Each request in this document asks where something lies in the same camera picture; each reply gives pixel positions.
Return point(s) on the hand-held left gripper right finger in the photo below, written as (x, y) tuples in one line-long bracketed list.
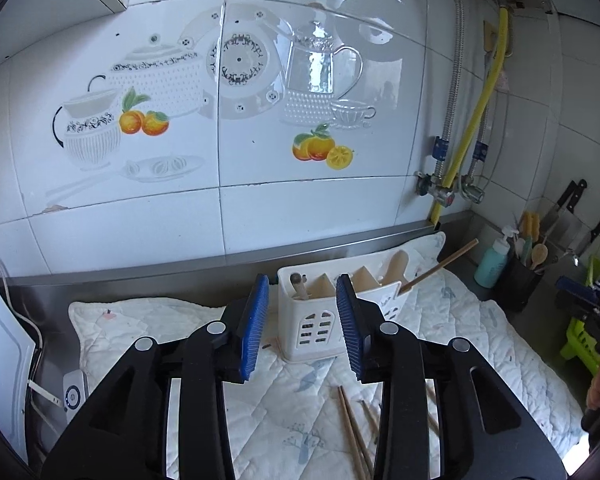
[(350, 330)]

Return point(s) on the yellow brush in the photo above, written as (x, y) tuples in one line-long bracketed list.
[(530, 225)]

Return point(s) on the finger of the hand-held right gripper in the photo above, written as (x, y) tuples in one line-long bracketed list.
[(575, 284), (575, 307)]

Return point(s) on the wooden spatula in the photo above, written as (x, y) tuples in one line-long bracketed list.
[(397, 265)]

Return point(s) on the white plastic utensil holder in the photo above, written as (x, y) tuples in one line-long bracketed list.
[(310, 330)]

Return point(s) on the white quilted mat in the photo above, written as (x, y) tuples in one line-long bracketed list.
[(280, 410)]

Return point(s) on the brass pipe valve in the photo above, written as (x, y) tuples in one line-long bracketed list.
[(437, 187)]

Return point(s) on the green plastic basket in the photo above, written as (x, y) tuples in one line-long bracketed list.
[(577, 345)]

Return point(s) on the wooden chopstick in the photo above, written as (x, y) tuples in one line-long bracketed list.
[(349, 427), (437, 266), (371, 417), (431, 410), (358, 435)]

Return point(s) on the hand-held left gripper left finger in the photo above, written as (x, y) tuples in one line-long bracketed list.
[(252, 330)]

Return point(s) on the black utensil pot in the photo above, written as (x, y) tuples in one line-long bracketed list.
[(517, 282)]

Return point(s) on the wooden spoon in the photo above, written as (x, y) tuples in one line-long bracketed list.
[(538, 256)]

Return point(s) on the white appliance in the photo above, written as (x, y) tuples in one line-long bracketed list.
[(2, 360)]

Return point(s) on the teal soap bottle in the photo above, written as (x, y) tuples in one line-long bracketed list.
[(491, 262)]

